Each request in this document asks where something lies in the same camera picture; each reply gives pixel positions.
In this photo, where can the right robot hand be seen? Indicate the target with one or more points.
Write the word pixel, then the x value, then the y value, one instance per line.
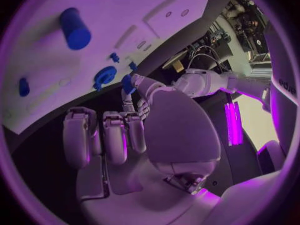
pixel 178 131

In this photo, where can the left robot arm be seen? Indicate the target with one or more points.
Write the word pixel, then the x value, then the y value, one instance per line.
pixel 211 82

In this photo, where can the white task board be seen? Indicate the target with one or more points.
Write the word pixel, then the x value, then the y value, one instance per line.
pixel 46 63

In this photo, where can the glowing light bar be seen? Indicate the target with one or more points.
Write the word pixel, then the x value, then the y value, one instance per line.
pixel 233 123

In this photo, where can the small blue peg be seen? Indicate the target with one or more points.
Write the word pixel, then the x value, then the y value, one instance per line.
pixel 133 66

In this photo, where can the blue gear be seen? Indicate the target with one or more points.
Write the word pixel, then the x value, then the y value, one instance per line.
pixel 105 76

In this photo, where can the tall blue peg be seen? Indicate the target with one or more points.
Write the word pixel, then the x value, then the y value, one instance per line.
pixel 114 57

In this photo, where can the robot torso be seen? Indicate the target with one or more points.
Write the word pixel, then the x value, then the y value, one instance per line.
pixel 281 69

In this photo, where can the cluttered workshop desk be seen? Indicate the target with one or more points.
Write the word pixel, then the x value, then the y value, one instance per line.
pixel 248 22

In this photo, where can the large blue cylinder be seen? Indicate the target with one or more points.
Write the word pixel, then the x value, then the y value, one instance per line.
pixel 75 30

